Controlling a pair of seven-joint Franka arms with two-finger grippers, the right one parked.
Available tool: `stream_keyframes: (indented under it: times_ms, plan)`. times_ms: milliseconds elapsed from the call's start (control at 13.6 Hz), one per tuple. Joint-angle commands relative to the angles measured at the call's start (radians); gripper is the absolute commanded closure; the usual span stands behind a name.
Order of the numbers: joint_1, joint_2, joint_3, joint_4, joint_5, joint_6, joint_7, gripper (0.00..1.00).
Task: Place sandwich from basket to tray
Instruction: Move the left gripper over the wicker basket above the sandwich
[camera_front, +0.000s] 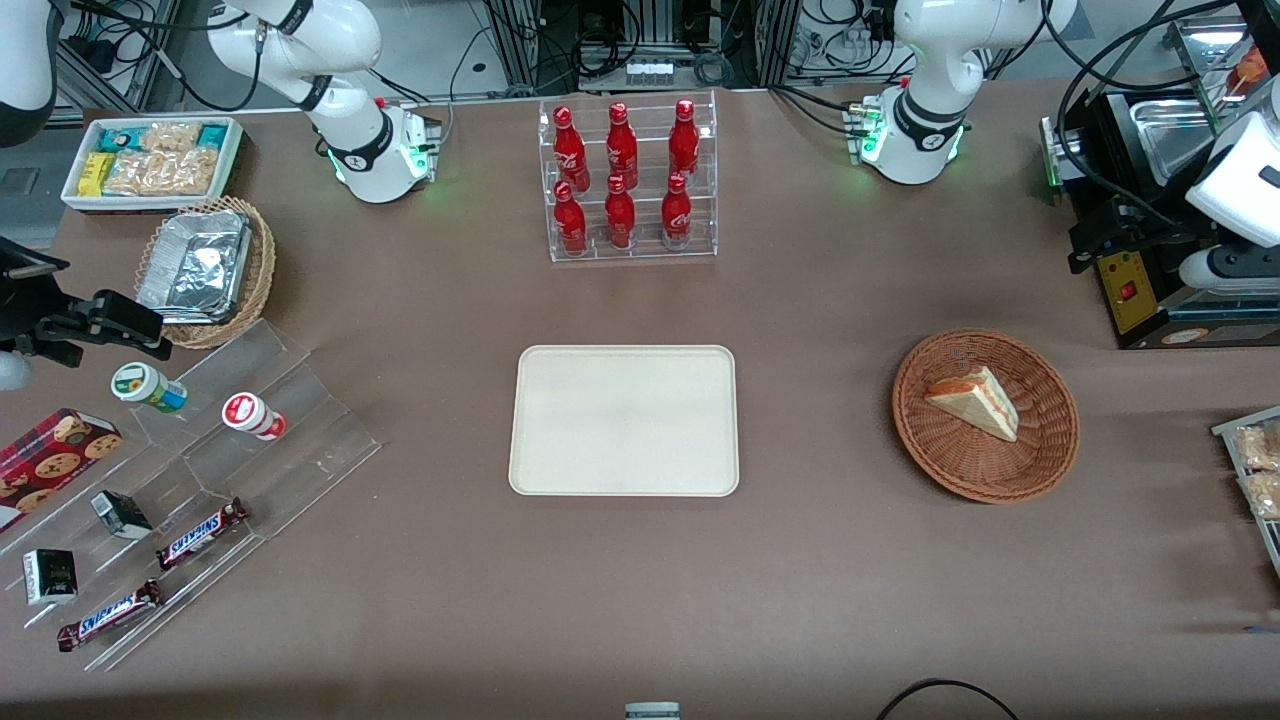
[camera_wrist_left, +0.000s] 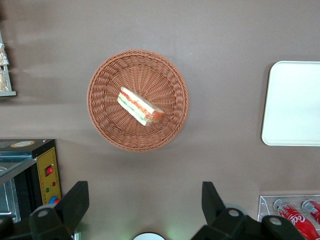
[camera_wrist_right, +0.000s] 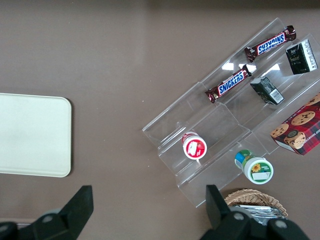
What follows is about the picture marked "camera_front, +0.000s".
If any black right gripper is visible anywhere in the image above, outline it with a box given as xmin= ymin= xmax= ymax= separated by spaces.
xmin=0 ymin=237 xmax=174 ymax=366

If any aluminium foil tray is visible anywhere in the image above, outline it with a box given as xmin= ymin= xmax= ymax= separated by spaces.
xmin=136 ymin=209 xmax=253 ymax=325

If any triangular sandwich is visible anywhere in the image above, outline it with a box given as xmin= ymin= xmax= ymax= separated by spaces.
xmin=924 ymin=365 xmax=1020 ymax=443

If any red cola bottle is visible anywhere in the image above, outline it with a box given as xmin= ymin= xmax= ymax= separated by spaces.
xmin=660 ymin=172 xmax=695 ymax=250
xmin=604 ymin=175 xmax=638 ymax=251
xmin=668 ymin=98 xmax=702 ymax=182
xmin=552 ymin=106 xmax=591 ymax=193
xmin=553 ymin=181 xmax=590 ymax=258
xmin=606 ymin=101 xmax=640 ymax=190

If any black and white carton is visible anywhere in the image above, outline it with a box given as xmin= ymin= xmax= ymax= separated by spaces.
xmin=22 ymin=548 xmax=79 ymax=607

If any white snack bin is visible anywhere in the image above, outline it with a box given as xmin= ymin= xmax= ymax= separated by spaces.
xmin=60 ymin=115 xmax=245 ymax=214

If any red lid yogurt cup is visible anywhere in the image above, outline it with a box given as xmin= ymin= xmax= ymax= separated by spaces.
xmin=221 ymin=391 xmax=289 ymax=443

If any small clear cracker pack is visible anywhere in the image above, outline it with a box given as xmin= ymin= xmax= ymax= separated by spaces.
xmin=140 ymin=121 xmax=202 ymax=154

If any clear acrylic bottle rack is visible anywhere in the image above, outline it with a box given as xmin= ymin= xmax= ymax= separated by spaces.
xmin=537 ymin=89 xmax=720 ymax=264

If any grey tray with snacks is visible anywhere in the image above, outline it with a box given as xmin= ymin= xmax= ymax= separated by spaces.
xmin=1211 ymin=404 xmax=1280 ymax=581

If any clear acrylic stepped display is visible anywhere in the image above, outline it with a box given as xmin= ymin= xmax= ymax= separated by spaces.
xmin=0 ymin=318 xmax=383 ymax=672

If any black food warmer appliance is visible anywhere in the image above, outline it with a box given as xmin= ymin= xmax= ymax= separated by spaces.
xmin=1038 ymin=14 xmax=1280 ymax=350

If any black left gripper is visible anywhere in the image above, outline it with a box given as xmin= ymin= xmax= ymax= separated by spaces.
xmin=1067 ymin=195 xmax=1203 ymax=274

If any large clear cracker pack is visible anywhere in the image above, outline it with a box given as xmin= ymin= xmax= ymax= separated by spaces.
xmin=104 ymin=148 xmax=219 ymax=198

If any snickers chocolate bar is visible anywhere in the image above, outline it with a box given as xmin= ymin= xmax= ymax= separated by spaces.
xmin=155 ymin=497 xmax=250 ymax=572
xmin=56 ymin=579 xmax=165 ymax=653

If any light wicker basket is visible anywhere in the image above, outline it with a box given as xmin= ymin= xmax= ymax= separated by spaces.
xmin=134 ymin=195 xmax=277 ymax=350

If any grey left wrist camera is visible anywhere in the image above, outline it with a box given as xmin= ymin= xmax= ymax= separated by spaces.
xmin=1177 ymin=244 xmax=1280 ymax=294

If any steel pan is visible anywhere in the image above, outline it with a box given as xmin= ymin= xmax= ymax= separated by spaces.
xmin=1128 ymin=96 xmax=1223 ymax=189

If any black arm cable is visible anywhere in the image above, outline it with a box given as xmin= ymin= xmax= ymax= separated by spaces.
xmin=1054 ymin=0 xmax=1217 ymax=217

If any clear snack bag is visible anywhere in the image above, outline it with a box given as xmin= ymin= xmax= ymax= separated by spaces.
xmin=1238 ymin=471 xmax=1280 ymax=521
xmin=1231 ymin=423 xmax=1280 ymax=472

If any green lid yogurt cup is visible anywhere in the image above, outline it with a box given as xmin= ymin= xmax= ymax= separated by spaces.
xmin=110 ymin=361 xmax=189 ymax=415

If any cream plastic tray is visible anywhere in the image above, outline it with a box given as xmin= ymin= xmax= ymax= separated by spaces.
xmin=507 ymin=344 xmax=740 ymax=498

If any brown wicker basket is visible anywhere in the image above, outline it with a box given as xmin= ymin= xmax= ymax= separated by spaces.
xmin=891 ymin=329 xmax=1082 ymax=505

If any black floor cable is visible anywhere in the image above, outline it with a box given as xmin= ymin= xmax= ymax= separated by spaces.
xmin=876 ymin=678 xmax=1021 ymax=720

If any yellow snack packet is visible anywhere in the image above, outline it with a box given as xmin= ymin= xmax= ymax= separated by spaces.
xmin=77 ymin=151 xmax=117 ymax=198

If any small black carton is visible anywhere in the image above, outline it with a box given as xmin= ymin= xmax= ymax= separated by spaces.
xmin=89 ymin=489 xmax=154 ymax=542

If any red cookie box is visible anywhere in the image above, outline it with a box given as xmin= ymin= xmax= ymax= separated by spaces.
xmin=0 ymin=407 xmax=124 ymax=533

